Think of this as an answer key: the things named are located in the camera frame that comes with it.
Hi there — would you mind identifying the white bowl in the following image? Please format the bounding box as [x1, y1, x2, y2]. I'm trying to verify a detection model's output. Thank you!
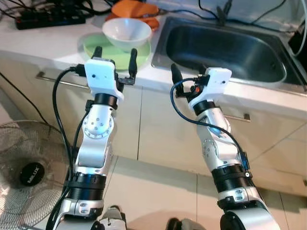
[102, 18, 153, 53]

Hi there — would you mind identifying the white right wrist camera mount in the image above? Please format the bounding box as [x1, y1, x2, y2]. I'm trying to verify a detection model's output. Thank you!
[188, 67, 233, 109]

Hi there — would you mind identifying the orange bowl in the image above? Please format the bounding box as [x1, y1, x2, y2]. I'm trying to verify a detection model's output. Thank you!
[111, 0, 159, 19]

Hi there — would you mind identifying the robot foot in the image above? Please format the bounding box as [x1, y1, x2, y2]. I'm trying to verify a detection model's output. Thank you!
[166, 218, 208, 230]
[97, 206, 127, 230]

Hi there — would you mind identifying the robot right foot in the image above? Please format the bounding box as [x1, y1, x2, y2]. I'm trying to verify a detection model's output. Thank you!
[166, 218, 208, 230]

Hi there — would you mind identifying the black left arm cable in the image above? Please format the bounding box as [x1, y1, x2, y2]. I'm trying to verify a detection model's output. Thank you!
[48, 66, 89, 230]

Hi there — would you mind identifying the green plate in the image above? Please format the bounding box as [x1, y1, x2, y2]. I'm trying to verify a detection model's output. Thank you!
[82, 32, 152, 71]

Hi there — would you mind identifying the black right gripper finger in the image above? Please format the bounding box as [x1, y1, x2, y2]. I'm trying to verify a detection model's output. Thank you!
[171, 63, 184, 88]

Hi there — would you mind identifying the white kitchen counter cabinet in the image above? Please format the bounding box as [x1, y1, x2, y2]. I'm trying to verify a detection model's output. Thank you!
[0, 10, 307, 197]

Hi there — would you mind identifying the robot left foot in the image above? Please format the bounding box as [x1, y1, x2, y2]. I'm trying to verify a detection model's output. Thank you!
[97, 206, 127, 230]

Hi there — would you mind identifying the stainless steel sink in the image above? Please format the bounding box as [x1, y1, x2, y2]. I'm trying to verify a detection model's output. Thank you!
[151, 16, 307, 95]

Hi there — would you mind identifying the standing fan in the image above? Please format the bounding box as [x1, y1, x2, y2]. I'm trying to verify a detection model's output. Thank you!
[0, 120, 73, 230]

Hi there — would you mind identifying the black power strip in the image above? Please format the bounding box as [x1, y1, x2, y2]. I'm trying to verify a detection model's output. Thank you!
[15, 10, 87, 31]

